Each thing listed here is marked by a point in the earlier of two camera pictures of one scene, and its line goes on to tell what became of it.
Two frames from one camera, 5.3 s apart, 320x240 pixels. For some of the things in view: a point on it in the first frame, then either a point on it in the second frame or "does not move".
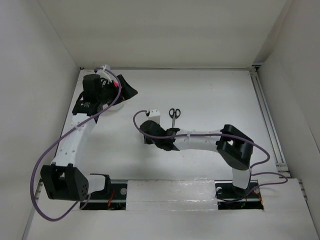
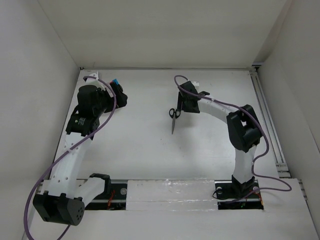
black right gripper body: (157, 142) → (186, 107)
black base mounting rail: (227, 197) does not move
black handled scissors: (174, 114) does not move
